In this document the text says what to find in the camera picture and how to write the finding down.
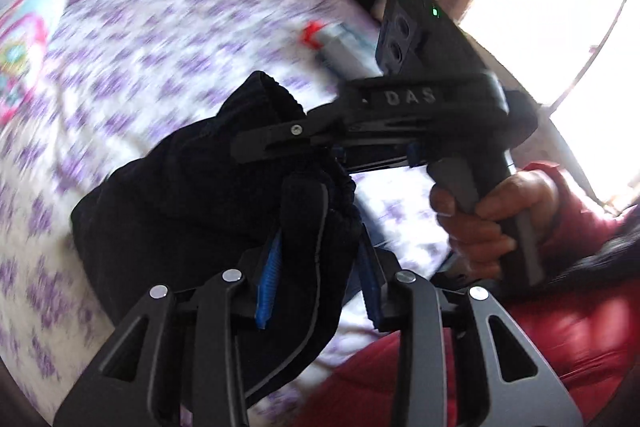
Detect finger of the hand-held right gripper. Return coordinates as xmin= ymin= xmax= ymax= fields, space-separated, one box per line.
xmin=231 ymin=104 xmax=351 ymax=164

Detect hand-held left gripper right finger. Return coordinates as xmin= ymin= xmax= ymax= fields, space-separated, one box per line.
xmin=356 ymin=239 xmax=586 ymax=427

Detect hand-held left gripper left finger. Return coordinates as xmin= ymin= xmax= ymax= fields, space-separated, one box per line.
xmin=52 ymin=227 xmax=286 ymax=427

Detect black pants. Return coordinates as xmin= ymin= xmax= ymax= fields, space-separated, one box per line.
xmin=70 ymin=71 xmax=363 ymax=413

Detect person's right forearm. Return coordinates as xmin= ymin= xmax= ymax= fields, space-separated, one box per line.
xmin=520 ymin=162 xmax=640 ymax=288

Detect person's right hand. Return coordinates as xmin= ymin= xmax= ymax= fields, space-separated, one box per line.
xmin=430 ymin=169 xmax=561 ymax=280

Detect red-capped tube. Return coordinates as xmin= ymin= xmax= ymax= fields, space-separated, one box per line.
xmin=300 ymin=21 xmax=378 ymax=75

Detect person's red jacket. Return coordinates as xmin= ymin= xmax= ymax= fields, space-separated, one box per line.
xmin=295 ymin=257 xmax=640 ymax=427

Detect purple floral bedsheet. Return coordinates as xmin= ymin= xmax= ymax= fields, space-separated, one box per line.
xmin=0 ymin=0 xmax=441 ymax=427

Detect folded turquoise floral quilt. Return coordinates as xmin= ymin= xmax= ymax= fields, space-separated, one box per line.
xmin=0 ymin=0 xmax=68 ymax=122

